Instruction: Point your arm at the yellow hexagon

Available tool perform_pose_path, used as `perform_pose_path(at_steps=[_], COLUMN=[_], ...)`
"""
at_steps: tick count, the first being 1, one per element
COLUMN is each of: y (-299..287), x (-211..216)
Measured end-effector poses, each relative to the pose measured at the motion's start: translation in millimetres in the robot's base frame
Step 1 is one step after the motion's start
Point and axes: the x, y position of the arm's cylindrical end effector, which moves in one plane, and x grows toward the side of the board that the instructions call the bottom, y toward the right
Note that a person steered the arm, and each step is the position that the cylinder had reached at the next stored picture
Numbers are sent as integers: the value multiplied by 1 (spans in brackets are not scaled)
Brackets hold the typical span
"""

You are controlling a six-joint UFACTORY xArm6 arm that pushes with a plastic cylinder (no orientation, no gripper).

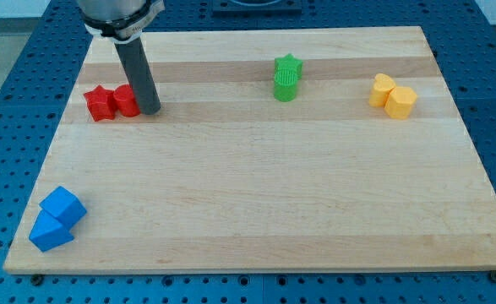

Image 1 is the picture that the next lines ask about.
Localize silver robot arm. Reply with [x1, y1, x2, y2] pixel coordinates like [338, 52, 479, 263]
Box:
[76, 0, 165, 44]

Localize yellow hexagon block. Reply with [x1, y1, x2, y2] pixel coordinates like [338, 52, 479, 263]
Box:
[384, 86, 417, 120]

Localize wooden board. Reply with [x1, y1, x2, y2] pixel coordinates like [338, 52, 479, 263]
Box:
[4, 26, 496, 274]

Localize green cylinder block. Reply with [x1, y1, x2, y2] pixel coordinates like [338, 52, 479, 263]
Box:
[274, 69, 299, 102]

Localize green star block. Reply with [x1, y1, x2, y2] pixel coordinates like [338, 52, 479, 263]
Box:
[275, 53, 303, 79]

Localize yellow heart block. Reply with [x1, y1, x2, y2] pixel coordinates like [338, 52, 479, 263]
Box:
[368, 73, 396, 107]

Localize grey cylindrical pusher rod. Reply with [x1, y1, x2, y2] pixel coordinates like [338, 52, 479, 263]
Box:
[115, 38, 161, 115]

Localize red star block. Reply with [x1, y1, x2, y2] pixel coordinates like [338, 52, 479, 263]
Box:
[83, 85, 117, 122]

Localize blue cube block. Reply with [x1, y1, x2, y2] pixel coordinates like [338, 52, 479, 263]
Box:
[40, 186, 87, 230]

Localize blue triangle block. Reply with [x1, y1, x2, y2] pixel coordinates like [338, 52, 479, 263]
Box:
[29, 210, 74, 252]

